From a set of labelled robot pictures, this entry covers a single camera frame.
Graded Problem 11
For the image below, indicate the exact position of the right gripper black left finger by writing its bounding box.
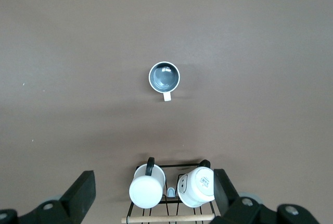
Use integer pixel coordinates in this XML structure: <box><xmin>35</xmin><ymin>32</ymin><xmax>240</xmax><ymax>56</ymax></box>
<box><xmin>0</xmin><ymin>170</ymin><xmax>97</xmax><ymax>224</ymax></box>

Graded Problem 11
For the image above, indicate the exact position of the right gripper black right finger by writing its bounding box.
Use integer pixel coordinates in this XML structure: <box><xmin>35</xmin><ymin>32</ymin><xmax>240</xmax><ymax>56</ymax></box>
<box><xmin>209</xmin><ymin>168</ymin><xmax>321</xmax><ymax>224</ymax></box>

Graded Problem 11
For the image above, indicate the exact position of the grey cup with white handle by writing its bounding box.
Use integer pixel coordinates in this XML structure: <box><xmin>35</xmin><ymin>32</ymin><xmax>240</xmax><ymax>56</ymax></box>
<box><xmin>148</xmin><ymin>61</ymin><xmax>181</xmax><ymax>102</ymax></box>

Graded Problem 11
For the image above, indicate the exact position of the white mug with face print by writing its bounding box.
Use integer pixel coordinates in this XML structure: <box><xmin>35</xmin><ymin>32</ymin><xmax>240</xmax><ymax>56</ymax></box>
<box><xmin>176</xmin><ymin>159</ymin><xmax>216</xmax><ymax>208</ymax></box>

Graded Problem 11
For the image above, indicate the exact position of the black wire rack wooden bar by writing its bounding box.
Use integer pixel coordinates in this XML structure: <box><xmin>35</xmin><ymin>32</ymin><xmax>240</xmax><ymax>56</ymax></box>
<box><xmin>121</xmin><ymin>159</ymin><xmax>216</xmax><ymax>224</ymax></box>

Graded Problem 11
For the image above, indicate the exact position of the plain white mug black handle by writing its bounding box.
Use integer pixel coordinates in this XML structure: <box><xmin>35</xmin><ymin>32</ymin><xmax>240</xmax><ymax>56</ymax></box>
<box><xmin>129</xmin><ymin>157</ymin><xmax>167</xmax><ymax>209</ymax></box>

